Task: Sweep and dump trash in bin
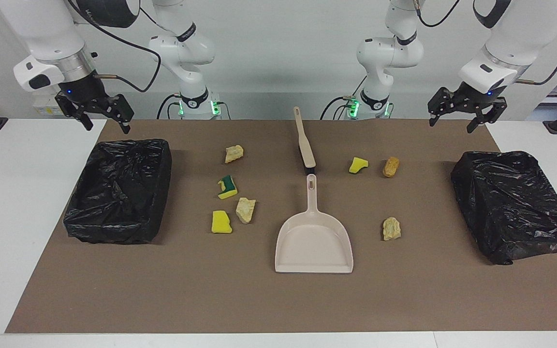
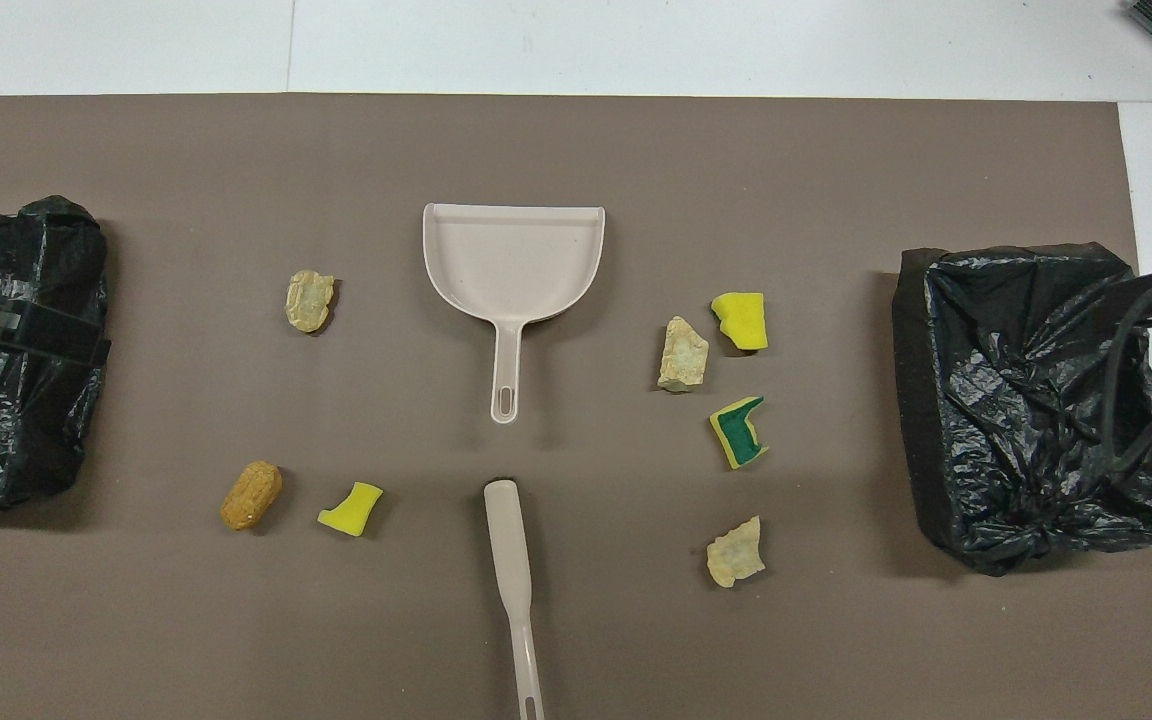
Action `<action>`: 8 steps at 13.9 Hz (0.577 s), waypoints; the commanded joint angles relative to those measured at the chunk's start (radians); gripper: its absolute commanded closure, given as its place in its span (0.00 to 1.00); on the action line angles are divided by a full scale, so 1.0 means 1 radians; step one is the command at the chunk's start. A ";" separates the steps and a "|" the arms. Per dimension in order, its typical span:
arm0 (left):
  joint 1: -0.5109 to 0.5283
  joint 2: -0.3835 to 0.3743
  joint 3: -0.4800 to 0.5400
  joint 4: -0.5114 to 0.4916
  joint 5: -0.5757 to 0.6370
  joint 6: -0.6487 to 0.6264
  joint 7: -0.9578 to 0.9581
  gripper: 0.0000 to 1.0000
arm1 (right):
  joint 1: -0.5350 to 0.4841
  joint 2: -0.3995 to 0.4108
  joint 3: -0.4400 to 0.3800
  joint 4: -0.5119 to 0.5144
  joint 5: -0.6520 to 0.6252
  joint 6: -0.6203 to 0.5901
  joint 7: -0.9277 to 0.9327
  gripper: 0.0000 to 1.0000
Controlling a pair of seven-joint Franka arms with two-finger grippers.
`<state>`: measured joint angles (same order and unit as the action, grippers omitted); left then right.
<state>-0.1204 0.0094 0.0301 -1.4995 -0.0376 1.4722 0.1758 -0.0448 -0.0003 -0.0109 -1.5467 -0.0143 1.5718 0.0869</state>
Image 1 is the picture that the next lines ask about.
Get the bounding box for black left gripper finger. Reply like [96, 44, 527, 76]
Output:
[428, 89, 453, 127]
[467, 99, 507, 134]

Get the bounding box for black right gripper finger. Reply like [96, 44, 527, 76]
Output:
[109, 94, 135, 134]
[56, 94, 93, 131]

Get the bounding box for orange-brown sponge chunk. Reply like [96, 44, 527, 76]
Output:
[382, 156, 400, 178]

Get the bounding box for beige hand brush black bristles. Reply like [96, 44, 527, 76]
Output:
[293, 107, 318, 174]

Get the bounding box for beige plastic dustpan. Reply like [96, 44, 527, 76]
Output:
[275, 174, 354, 274]

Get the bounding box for black bag lined bin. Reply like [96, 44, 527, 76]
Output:
[450, 150, 557, 265]
[63, 139, 173, 245]

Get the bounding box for green and yellow sponge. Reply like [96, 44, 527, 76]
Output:
[217, 175, 238, 200]

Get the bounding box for yellow sponge block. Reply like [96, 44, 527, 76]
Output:
[211, 210, 233, 234]

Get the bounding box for brown table mat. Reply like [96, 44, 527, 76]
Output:
[5, 119, 557, 334]

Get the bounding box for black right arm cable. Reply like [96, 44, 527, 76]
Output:
[66, 0, 162, 93]

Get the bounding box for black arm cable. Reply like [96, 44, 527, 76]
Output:
[66, 0, 162, 93]
[414, 0, 557, 87]

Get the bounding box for black right base cable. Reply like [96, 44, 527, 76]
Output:
[157, 93, 231, 120]

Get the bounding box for black base cable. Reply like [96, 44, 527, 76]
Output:
[157, 93, 231, 120]
[321, 95, 356, 120]

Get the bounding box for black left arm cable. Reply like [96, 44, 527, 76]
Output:
[414, 0, 557, 87]

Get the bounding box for black left base cable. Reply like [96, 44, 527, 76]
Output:
[321, 95, 356, 120]

